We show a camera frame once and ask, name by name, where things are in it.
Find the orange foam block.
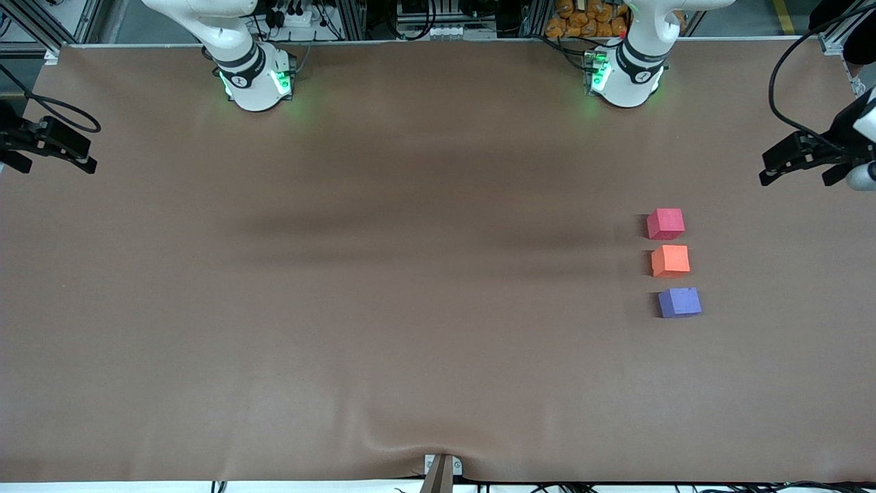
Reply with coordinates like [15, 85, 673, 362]
[650, 244, 691, 279]

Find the red foam block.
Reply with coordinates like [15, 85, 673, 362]
[646, 208, 686, 241]

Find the purple foam block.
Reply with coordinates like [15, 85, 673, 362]
[658, 287, 702, 319]

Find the pile of orange objects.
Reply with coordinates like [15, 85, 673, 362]
[545, 0, 686, 39]

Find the white power strip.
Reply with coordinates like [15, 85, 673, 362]
[263, 5, 328, 29]

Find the white terminal block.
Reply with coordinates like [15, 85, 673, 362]
[426, 24, 481, 40]

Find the black electronics box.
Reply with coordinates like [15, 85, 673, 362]
[396, 0, 439, 23]

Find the brown table mat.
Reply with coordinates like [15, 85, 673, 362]
[0, 38, 876, 483]

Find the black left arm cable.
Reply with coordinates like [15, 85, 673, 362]
[768, 3, 876, 151]

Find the aluminium frame post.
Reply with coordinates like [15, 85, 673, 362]
[339, 0, 368, 40]
[520, 0, 552, 38]
[0, 0, 107, 55]
[819, 27, 853, 54]

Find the metal clamp bracket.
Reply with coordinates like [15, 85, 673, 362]
[424, 454, 464, 477]

